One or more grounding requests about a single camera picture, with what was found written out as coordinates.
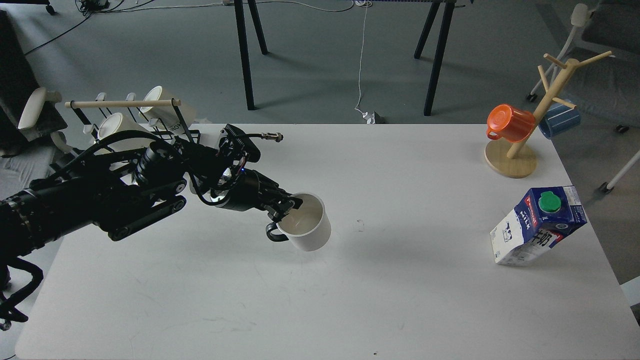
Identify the white HOME mug front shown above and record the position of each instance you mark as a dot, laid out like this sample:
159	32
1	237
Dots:
119	122

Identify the grey chair right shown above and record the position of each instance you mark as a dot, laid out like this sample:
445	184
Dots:
609	88

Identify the blue cup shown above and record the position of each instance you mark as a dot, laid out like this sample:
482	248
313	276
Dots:
559	119

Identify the white home mug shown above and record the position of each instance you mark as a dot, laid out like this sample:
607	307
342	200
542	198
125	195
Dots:
119	122
167	114

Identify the white HOME mug rear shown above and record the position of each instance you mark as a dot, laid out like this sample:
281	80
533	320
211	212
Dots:
167	114

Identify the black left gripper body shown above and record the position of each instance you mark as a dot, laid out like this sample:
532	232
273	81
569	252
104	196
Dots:
250	189

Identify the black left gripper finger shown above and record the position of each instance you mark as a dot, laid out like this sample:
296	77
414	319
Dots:
286	202
275	214

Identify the black table legs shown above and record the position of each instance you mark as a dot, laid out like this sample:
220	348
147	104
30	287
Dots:
440	47
243	45

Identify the orange cup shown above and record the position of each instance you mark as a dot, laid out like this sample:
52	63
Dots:
509	123

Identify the wooden mug tree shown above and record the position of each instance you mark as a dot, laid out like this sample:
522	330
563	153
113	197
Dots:
517	160

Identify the white mug black handle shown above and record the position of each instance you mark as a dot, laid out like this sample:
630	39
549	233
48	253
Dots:
307	227

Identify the black table legs left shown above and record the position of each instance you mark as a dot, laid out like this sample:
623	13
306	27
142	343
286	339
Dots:
243	45

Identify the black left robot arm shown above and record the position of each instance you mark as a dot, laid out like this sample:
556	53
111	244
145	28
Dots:
123	184

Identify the blue white milk carton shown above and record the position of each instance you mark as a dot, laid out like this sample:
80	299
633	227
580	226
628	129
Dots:
541	220

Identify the black wire mug rack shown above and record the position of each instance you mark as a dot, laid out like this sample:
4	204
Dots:
153	125

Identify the black table legs right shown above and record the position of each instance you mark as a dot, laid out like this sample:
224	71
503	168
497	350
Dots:
440	47

